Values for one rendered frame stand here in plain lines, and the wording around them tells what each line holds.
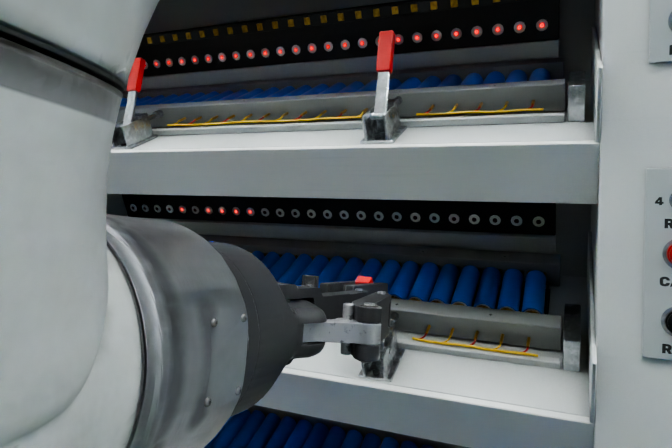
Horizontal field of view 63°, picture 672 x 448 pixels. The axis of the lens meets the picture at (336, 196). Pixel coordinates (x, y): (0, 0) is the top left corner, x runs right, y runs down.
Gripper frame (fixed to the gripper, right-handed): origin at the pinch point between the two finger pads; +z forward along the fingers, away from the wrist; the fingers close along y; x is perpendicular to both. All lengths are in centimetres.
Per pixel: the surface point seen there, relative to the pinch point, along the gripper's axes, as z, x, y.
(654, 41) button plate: 1.0, 18.2, 19.0
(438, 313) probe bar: 9.9, -1.1, 3.9
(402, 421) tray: 6.3, -9.4, 2.2
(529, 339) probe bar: 10.0, -2.4, 11.3
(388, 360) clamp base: 5.7, -4.7, 1.0
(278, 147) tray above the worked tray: 2.4, 12.1, -8.6
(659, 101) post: 1.8, 14.4, 19.3
